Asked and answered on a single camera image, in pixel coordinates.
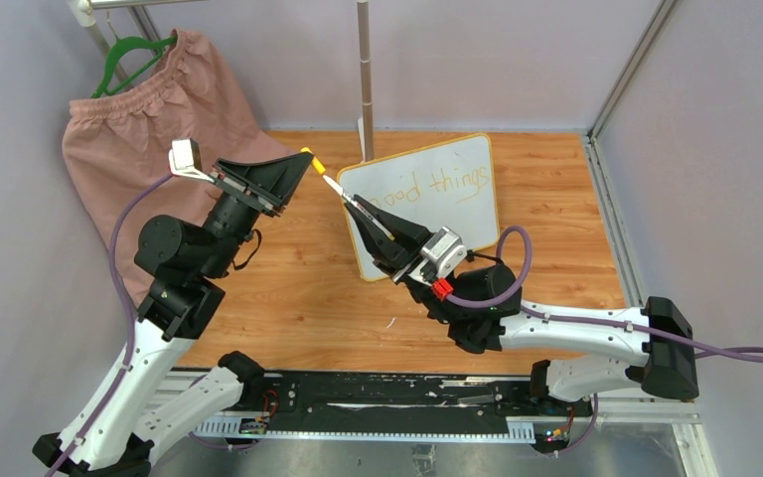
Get yellow framed whiteboard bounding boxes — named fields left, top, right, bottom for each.
left=337, top=133, right=500, bottom=250

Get aluminium frame post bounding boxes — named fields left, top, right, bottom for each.
left=587, top=0, right=681, bottom=142

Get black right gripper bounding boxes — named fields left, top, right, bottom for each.
left=345, top=197, right=464, bottom=326

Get yellow marker cap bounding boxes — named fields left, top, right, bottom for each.
left=300, top=147, right=326, bottom=176

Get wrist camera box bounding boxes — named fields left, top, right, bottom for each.
left=409, top=227, right=467, bottom=285
left=168, top=138, right=216, bottom=185

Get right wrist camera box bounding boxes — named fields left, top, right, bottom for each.
left=409, top=227, right=467, bottom=285

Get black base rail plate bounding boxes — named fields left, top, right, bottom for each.
left=184, top=368, right=595, bottom=439

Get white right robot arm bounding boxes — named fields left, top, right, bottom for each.
left=342, top=193, right=699, bottom=415

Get metal stand pole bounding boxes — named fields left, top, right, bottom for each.
left=357, top=0, right=376, bottom=162

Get green clothes hanger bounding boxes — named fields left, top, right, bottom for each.
left=89, top=34, right=179, bottom=100

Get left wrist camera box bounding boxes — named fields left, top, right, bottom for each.
left=168, top=138, right=216, bottom=185

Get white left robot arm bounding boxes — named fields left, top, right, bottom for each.
left=33, top=139, right=317, bottom=476

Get pink cloth shorts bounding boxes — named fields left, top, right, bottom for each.
left=62, top=29, right=294, bottom=302

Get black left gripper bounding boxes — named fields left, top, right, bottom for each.
left=201, top=150, right=314, bottom=277

